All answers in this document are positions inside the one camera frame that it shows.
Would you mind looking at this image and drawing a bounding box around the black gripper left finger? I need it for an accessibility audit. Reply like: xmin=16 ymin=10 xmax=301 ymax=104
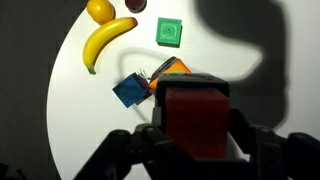
xmin=73 ymin=123 xmax=168 ymax=180

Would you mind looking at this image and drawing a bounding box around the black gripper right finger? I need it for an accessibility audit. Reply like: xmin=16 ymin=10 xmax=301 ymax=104
xmin=229 ymin=109 xmax=320 ymax=180

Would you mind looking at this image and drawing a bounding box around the orange plastic block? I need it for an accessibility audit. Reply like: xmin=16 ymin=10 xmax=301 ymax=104
xmin=164 ymin=87 xmax=231 ymax=160

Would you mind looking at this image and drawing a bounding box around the orange plush cube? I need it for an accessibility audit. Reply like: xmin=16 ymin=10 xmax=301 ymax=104
xmin=148 ymin=56 xmax=193 ymax=93

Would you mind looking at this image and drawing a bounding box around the green plastic block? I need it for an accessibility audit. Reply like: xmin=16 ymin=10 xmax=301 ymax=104
xmin=155 ymin=17 xmax=183 ymax=49

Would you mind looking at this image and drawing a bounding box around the blue cube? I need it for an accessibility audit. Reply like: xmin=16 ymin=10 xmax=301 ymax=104
xmin=112 ymin=72 xmax=151 ymax=109

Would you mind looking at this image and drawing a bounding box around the yellow toy banana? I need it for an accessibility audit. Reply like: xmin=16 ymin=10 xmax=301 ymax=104
xmin=82 ymin=16 xmax=139 ymax=76

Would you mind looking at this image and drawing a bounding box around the yellow toy lemon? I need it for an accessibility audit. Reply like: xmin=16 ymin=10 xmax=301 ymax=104
xmin=86 ymin=0 xmax=116 ymax=25

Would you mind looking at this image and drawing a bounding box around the dark red toy plum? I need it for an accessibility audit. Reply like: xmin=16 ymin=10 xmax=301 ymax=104
xmin=124 ymin=0 xmax=148 ymax=14

